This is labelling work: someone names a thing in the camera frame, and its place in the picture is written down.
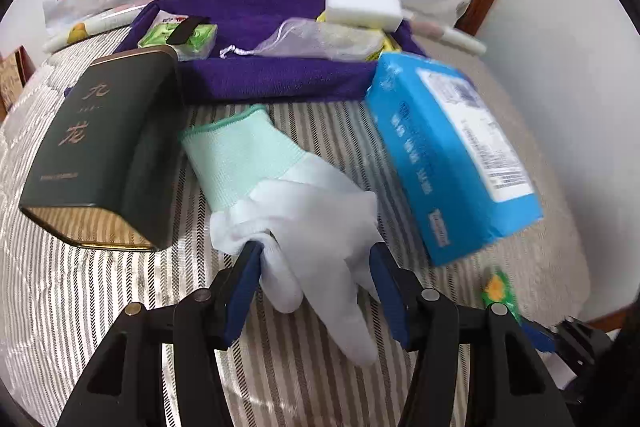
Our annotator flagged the white mint work glove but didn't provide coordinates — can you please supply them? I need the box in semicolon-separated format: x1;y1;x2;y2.
181;105;382;366

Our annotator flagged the brown patterned notebook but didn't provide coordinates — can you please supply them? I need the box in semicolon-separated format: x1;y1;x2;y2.
0;46;35;119

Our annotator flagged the green tissue pack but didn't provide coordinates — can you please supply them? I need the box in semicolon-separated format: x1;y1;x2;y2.
138;18;218;62

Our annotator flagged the white tomato sachet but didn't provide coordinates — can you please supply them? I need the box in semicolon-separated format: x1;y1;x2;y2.
151;10;188;28

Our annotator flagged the black watch strap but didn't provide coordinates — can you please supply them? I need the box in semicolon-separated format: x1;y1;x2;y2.
165;14;213;47

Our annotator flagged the white sponge block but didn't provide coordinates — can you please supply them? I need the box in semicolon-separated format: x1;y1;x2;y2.
324;0;402;32

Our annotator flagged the rolled patterned paper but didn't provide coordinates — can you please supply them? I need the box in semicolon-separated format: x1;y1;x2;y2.
42;4;487;56

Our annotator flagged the green snack packet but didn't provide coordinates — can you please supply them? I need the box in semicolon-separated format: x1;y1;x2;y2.
480;267;521;322

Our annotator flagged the yellow black mesh pouch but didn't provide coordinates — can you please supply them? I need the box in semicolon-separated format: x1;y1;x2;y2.
311;13;401;62

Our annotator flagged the dark green tea tin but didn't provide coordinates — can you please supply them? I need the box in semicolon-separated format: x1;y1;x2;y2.
18;46;183;251

